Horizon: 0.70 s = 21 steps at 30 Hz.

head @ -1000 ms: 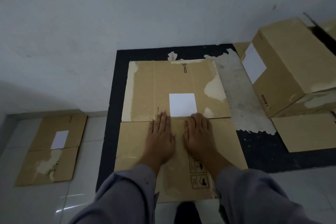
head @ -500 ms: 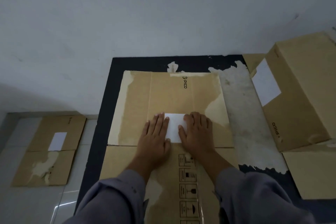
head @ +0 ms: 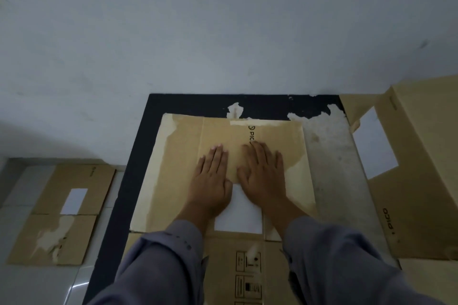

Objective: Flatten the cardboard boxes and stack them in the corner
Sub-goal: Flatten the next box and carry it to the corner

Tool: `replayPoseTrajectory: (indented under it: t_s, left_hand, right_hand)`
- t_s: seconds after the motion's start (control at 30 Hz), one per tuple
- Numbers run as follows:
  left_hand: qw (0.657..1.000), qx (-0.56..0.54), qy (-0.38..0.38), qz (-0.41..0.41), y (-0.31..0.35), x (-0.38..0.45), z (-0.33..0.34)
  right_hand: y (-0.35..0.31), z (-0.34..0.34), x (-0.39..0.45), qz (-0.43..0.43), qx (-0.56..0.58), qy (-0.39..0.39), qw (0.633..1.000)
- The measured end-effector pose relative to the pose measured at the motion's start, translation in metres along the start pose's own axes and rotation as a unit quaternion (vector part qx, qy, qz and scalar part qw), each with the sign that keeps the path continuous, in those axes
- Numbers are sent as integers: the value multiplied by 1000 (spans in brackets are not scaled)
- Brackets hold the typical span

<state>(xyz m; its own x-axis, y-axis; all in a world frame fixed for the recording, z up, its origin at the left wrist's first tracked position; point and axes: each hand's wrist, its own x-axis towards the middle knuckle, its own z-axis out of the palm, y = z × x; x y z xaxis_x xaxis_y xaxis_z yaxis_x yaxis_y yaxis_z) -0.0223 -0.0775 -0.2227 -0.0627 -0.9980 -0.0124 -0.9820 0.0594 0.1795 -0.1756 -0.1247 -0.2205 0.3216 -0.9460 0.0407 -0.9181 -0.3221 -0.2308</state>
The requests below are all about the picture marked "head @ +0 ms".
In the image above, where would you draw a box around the person's right hand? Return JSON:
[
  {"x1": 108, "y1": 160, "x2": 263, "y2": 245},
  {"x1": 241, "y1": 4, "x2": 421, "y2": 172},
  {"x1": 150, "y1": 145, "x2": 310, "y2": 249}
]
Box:
[{"x1": 236, "y1": 141, "x2": 287, "y2": 211}]

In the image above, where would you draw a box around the person's left hand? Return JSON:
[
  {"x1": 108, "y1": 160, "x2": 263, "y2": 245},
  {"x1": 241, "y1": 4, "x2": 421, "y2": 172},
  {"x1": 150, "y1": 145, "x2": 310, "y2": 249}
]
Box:
[{"x1": 188, "y1": 143, "x2": 234, "y2": 219}]

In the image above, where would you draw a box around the cardboard box with symbols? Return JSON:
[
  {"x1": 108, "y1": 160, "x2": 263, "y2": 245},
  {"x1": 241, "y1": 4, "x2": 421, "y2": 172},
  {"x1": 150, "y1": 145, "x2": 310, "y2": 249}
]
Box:
[{"x1": 123, "y1": 112, "x2": 319, "y2": 305}]

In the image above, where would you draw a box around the person's left forearm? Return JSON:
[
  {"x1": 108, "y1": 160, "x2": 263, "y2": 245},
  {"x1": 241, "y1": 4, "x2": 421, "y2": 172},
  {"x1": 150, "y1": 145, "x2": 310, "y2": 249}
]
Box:
[{"x1": 85, "y1": 205, "x2": 215, "y2": 305}]

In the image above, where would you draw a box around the person's right forearm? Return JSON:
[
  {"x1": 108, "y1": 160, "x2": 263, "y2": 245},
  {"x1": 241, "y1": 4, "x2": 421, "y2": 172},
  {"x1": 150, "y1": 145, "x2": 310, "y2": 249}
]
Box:
[{"x1": 264, "y1": 202, "x2": 446, "y2": 305}]

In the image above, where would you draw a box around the large open cardboard box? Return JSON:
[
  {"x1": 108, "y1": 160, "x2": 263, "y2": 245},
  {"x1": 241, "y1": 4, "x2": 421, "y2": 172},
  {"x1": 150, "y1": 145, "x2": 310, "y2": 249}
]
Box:
[{"x1": 339, "y1": 75, "x2": 458, "y2": 261}]

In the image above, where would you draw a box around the torn flattened cardboard box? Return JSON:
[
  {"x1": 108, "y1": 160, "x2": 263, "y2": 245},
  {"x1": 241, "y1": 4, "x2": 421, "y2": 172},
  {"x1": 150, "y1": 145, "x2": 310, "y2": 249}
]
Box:
[{"x1": 7, "y1": 164, "x2": 117, "y2": 266}]

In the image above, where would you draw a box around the plain cardboard sheet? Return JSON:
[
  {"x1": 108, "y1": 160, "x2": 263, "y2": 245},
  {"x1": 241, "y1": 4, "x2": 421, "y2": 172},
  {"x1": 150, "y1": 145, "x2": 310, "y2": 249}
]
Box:
[{"x1": 398, "y1": 258, "x2": 458, "y2": 305}]

